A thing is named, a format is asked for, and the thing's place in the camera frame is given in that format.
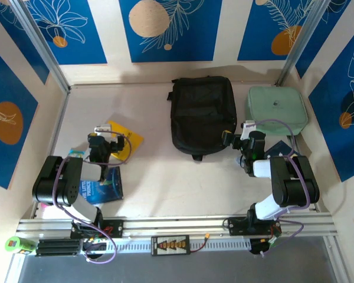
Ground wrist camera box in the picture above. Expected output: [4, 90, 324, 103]
[94, 124, 112, 137]
[241, 120, 258, 140]

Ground blue poster small orange circle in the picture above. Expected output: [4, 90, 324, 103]
[22, 0, 109, 65]

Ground clear plastic compass case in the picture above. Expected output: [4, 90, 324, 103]
[235, 155, 250, 169]

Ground small light blue packet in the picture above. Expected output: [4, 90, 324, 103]
[67, 149, 87, 162]

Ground black ribbed box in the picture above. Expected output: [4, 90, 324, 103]
[35, 239, 81, 258]

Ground blue poster white leaf lines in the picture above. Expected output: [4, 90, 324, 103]
[0, 0, 50, 85]

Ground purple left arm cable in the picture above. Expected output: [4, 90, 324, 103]
[53, 129, 132, 263]

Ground yellow book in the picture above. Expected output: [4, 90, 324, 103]
[107, 120, 145, 162]

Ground red black wire yellow plug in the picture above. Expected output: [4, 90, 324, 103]
[189, 232, 212, 253]

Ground blue poster large orange oval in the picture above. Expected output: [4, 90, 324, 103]
[0, 41, 40, 190]

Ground white slotted cable duct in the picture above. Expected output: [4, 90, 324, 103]
[85, 238, 252, 253]

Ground blue poster large beige circle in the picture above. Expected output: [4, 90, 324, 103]
[119, 0, 224, 64]

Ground blue poster monstera outline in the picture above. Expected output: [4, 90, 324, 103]
[308, 28, 354, 183]

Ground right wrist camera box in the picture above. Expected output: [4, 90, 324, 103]
[241, 120, 258, 140]

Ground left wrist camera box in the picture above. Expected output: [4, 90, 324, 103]
[94, 124, 112, 137]

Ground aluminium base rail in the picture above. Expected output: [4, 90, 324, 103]
[17, 212, 335, 240]

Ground black power distribution board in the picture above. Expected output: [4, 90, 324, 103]
[151, 235, 191, 256]

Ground black backpack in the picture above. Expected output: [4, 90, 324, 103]
[166, 75, 238, 162]

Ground mint green zip pouch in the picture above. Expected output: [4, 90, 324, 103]
[244, 85, 309, 137]

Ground blue Little Prince book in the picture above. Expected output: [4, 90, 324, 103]
[79, 166, 124, 206]

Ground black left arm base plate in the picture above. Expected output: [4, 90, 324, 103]
[70, 219, 125, 240]

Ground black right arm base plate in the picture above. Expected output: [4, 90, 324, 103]
[226, 216, 283, 237]

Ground green cylinder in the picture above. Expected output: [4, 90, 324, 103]
[5, 235, 38, 254]

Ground aluminium frame post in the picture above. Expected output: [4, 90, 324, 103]
[275, 0, 326, 87]
[9, 0, 72, 93]

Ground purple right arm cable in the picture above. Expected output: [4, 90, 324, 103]
[253, 119, 311, 258]

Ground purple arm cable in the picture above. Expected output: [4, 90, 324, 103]
[253, 119, 311, 258]
[53, 129, 132, 263]

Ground dark navy book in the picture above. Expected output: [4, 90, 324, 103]
[264, 140, 302, 160]

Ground blue poster fern orange circle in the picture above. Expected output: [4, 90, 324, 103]
[237, 0, 317, 62]

